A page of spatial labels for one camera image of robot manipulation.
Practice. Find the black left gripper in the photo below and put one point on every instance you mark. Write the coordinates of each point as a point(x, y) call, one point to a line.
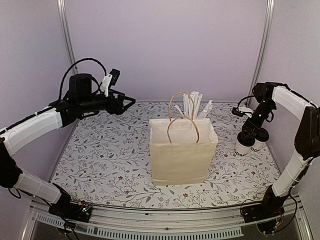
point(118, 108)

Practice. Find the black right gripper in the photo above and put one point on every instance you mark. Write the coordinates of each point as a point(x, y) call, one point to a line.
point(250, 129)

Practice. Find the white paper coffee cup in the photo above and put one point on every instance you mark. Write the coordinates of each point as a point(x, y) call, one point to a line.
point(256, 147)

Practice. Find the white paper cup corner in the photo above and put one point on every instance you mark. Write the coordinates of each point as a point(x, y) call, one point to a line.
point(241, 150)

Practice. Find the cream paper bag with handles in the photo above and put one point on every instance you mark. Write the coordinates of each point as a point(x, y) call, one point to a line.
point(181, 150)

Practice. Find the black plastic cup lid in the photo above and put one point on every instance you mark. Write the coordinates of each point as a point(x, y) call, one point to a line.
point(262, 136)

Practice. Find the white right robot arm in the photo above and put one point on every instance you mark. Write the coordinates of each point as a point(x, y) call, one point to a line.
point(306, 142)

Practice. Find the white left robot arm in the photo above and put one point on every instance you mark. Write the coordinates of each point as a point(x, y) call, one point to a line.
point(26, 135)

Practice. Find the floral patterned table mat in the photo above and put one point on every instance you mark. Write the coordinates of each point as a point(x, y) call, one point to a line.
point(107, 162)

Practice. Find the bundle of white wrapped straws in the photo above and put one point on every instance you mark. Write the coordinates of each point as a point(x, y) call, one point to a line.
point(191, 105)

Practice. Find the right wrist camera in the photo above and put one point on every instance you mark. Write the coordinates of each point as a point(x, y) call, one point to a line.
point(242, 111)

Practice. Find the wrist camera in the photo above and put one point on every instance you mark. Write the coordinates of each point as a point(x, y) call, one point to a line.
point(109, 80)
point(242, 111)

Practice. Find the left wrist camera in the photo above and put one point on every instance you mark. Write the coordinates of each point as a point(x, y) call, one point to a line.
point(109, 80)

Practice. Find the right aluminium frame post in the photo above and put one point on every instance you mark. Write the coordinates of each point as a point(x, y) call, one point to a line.
point(263, 43)

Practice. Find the aluminium frame post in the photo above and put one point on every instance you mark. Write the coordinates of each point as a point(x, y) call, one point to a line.
point(263, 43)
point(66, 31)

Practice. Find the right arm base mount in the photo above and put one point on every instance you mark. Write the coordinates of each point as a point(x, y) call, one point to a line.
point(269, 207)

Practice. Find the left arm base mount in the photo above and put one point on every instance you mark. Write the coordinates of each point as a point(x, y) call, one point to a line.
point(65, 209)

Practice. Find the front aluminium rail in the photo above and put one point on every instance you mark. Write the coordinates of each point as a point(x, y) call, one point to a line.
point(123, 223)

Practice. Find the left aluminium frame post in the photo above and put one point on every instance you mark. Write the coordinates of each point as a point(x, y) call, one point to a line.
point(66, 31)

